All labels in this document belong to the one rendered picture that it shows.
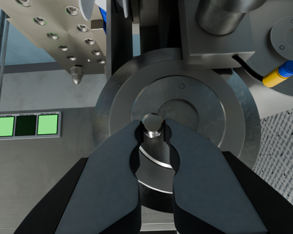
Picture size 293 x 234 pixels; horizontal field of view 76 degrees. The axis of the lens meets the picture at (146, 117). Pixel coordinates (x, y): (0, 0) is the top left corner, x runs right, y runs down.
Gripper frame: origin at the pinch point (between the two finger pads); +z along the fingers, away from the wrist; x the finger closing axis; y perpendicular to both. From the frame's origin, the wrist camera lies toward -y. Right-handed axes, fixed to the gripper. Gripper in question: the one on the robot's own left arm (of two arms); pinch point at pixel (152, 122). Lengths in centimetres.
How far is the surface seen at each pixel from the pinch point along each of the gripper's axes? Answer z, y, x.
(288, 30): 8.9, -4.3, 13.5
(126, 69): 6.7, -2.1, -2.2
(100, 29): 26.9, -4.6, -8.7
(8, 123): 33, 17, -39
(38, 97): 215, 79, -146
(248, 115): 3.5, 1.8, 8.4
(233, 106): 3.4, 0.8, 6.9
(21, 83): 229, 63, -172
